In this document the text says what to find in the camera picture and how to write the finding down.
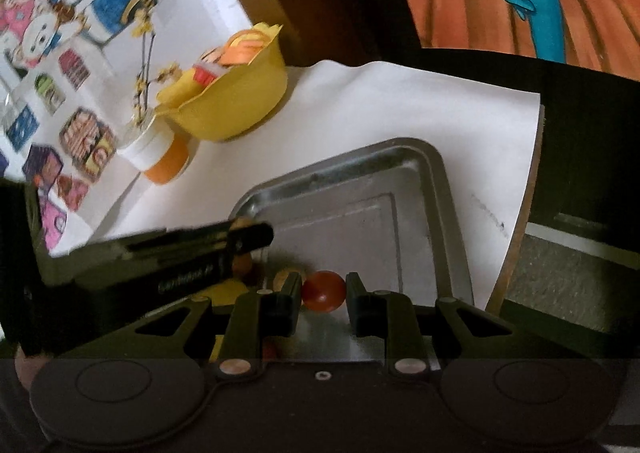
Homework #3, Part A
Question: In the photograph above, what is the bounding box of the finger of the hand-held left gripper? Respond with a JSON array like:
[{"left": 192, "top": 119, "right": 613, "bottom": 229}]
[{"left": 227, "top": 219, "right": 275, "bottom": 258}]

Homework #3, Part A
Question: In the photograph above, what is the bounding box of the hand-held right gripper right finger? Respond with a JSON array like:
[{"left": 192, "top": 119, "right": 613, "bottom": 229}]
[{"left": 345, "top": 272, "right": 582, "bottom": 377}]

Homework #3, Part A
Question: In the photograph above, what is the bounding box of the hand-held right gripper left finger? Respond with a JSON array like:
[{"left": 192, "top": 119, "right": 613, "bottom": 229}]
[{"left": 75, "top": 272, "right": 303, "bottom": 380}]

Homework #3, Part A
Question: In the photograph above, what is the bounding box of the brown longan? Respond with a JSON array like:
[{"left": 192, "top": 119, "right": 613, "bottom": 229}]
[{"left": 274, "top": 269, "right": 307, "bottom": 294}]

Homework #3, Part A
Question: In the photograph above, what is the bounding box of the large yellow round fruit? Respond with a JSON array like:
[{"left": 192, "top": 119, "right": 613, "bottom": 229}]
[{"left": 200, "top": 278, "right": 251, "bottom": 364}]

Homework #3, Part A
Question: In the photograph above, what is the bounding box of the metal tray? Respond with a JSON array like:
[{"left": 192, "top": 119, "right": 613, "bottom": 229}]
[{"left": 232, "top": 137, "right": 475, "bottom": 364}]

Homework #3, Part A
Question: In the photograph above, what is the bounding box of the glass jar with orange band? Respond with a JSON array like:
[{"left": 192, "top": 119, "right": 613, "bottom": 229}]
[{"left": 117, "top": 126, "right": 190, "bottom": 185}]

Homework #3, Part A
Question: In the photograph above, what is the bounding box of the yellow plastic bowl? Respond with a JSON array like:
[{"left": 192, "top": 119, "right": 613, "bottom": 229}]
[{"left": 156, "top": 23, "right": 288, "bottom": 141}]

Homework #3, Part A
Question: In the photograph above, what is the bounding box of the yellow flower branch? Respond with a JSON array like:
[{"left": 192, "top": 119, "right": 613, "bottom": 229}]
[{"left": 131, "top": 0, "right": 181, "bottom": 134}]

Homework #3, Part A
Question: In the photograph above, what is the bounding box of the red plastic container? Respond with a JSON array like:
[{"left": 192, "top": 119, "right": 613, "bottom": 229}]
[{"left": 220, "top": 30, "right": 273, "bottom": 68}]

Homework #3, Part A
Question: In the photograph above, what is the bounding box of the cartoon house printed backdrop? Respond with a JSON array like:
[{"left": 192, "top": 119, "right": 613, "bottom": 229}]
[{"left": 0, "top": 0, "right": 251, "bottom": 254}]

